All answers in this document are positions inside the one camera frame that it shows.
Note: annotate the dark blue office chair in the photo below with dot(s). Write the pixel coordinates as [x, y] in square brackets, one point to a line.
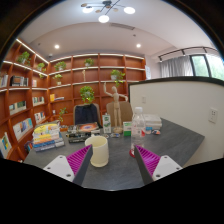
[86, 113]

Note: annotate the green white carton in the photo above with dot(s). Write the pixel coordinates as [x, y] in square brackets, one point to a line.
[106, 123]

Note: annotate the ceiling lamp with round lights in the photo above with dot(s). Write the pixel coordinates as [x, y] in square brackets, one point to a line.
[104, 7]

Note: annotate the wooden artist mannequin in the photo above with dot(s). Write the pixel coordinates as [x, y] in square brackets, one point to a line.
[117, 112]

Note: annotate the clear plastic water bottle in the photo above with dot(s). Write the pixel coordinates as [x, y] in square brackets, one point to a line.
[138, 128]

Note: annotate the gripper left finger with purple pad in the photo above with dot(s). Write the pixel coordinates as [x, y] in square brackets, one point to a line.
[72, 167]

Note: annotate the small green white box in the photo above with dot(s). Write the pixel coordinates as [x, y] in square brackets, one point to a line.
[127, 128]

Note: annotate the white wall socket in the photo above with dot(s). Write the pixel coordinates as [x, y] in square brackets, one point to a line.
[213, 114]

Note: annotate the grey window curtain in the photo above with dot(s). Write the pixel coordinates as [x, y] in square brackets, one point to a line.
[176, 67]

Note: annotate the brown cardboard chair back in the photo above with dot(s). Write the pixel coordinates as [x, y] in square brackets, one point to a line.
[125, 108]

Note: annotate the dark book stack with box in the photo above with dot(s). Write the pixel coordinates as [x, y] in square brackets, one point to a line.
[80, 132]

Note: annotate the wooden wall bookshelf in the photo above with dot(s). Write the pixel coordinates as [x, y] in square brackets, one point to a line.
[34, 90]

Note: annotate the stack of colourful books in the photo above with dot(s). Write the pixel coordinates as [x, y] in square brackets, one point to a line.
[47, 136]

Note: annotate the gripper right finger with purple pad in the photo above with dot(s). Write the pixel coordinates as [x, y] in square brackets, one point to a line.
[153, 167]

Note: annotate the cream plastic cup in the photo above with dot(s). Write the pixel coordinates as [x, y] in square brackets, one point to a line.
[100, 156]

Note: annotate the potted green plant centre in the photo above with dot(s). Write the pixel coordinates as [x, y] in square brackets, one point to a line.
[87, 94]

